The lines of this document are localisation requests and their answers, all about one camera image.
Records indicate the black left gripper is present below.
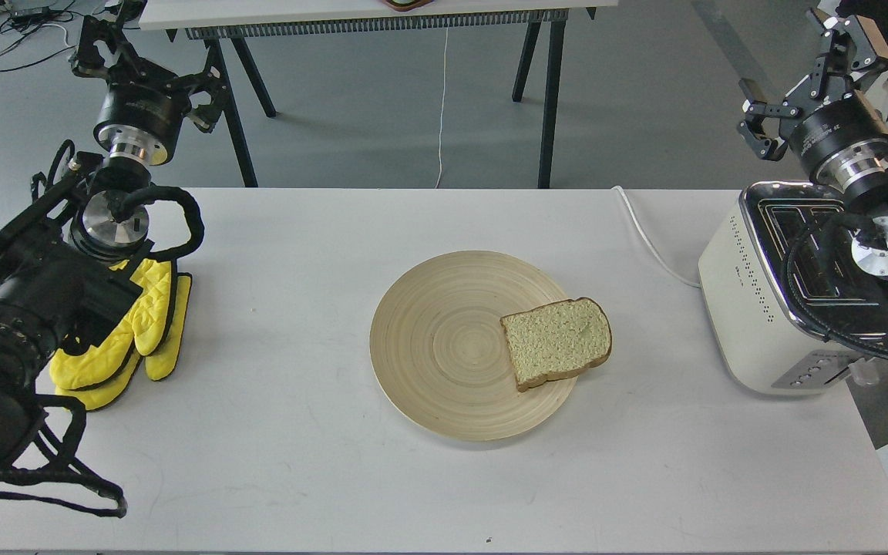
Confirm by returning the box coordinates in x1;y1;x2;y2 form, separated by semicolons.
72;15;228;167

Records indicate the cream white toaster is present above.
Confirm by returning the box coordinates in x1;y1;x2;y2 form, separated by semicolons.
698;180;888;395

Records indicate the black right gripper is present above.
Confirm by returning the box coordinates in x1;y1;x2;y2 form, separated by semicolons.
737;8;888;186

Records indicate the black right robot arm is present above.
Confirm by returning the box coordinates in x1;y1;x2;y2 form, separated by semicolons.
738;9;888;361

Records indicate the slice of bread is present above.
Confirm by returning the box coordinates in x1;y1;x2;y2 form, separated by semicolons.
499;298;613;392

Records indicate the floor cables and power strip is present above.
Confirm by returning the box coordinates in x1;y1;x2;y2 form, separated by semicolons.
0;0;90;74

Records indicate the white hanging cable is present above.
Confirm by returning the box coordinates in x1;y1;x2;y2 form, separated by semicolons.
434;28;450;190

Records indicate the yellow oven mitt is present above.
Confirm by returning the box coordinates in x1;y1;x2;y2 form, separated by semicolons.
47;259;193;412

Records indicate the white toaster power cable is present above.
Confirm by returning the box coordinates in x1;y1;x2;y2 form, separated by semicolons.
612;186;703;289

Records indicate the round wooden plate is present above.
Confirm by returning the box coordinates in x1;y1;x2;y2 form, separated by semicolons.
369;251;577;442

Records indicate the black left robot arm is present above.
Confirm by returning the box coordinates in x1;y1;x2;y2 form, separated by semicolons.
0;13;231;519

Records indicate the background white table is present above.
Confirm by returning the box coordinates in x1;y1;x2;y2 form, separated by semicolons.
139;1;617;189

